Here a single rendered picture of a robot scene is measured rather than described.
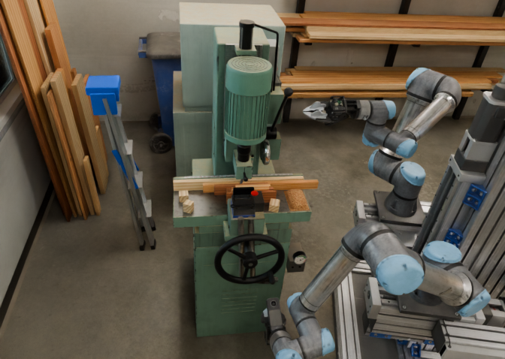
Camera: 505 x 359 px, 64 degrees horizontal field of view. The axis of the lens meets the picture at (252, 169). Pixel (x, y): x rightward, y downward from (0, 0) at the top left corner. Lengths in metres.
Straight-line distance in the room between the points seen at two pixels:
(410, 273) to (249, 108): 0.80
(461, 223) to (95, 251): 2.17
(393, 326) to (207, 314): 0.95
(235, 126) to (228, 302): 0.98
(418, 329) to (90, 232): 2.16
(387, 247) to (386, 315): 0.61
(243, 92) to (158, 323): 1.48
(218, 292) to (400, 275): 1.15
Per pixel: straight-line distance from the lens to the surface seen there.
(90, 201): 3.09
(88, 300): 2.66
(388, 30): 3.78
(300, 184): 1.89
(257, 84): 1.49
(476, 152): 1.64
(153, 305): 2.56
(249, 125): 1.57
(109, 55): 3.98
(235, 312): 2.25
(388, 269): 1.17
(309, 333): 1.41
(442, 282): 1.38
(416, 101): 1.96
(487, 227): 1.77
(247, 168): 1.73
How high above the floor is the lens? 2.07
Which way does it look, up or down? 36 degrees down
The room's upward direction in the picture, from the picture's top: 5 degrees clockwise
